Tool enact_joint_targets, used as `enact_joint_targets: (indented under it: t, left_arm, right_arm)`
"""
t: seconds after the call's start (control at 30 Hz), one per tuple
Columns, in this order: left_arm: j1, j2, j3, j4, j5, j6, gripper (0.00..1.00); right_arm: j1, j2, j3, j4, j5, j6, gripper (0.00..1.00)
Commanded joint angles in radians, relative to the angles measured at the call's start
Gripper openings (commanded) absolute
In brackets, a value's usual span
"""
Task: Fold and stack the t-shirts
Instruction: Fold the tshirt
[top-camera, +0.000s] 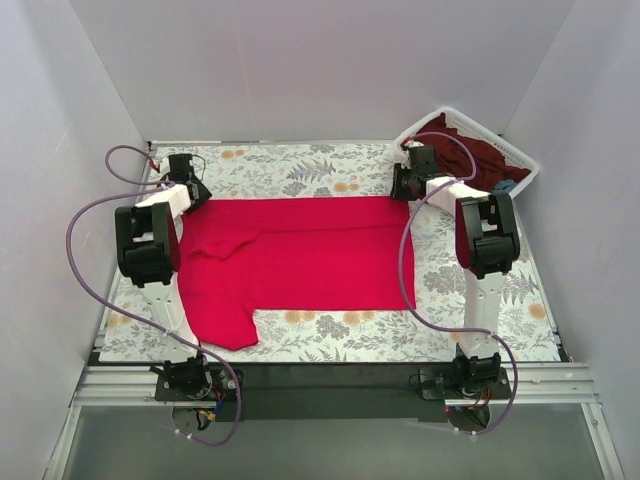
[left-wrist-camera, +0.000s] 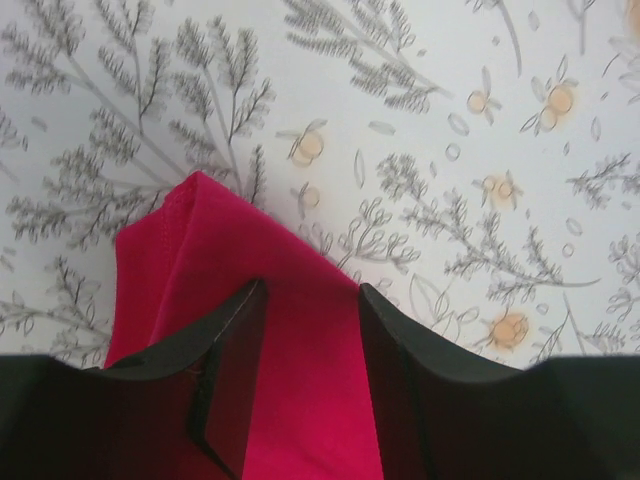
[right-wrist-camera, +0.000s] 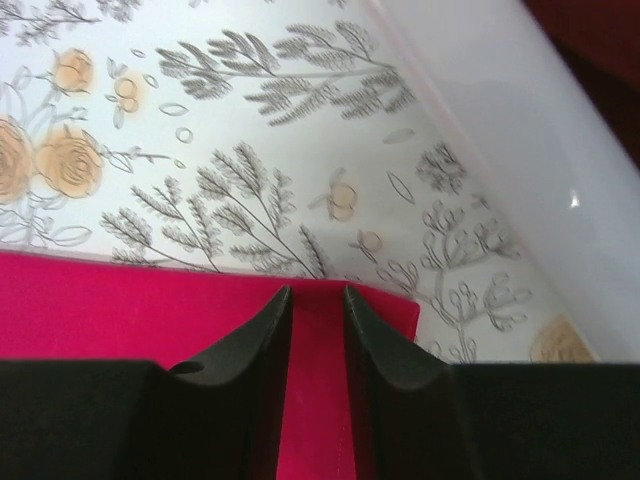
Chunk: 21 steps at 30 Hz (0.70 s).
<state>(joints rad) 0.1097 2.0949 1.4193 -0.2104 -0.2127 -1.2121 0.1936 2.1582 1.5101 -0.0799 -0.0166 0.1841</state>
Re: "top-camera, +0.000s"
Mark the aluminium frame rail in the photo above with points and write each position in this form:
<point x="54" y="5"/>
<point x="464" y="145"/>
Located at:
<point x="553" y="429"/>

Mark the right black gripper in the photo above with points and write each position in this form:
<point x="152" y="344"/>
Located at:
<point x="400" y="185"/>

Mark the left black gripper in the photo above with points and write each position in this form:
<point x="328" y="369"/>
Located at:
<point x="198" y="193"/>

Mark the white plastic laundry basket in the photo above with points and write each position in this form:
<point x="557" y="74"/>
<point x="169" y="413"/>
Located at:
<point x="470" y="128"/>

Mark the bright red t shirt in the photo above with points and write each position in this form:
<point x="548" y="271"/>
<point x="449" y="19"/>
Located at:
<point x="322" y="254"/>

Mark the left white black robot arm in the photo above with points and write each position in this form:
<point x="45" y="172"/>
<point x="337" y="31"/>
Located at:
<point x="148" y="254"/>

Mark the blue grey cloth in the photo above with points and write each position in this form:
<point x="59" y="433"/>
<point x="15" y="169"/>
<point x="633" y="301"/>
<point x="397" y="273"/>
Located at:
<point x="504" y="187"/>

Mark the dark maroon t shirt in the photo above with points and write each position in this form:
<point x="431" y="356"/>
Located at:
<point x="491" y="166"/>

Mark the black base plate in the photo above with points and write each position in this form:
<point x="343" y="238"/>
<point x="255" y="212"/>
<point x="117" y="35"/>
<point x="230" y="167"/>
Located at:
<point x="325" y="391"/>

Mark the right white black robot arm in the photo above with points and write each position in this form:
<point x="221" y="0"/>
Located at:
<point x="486" y="245"/>

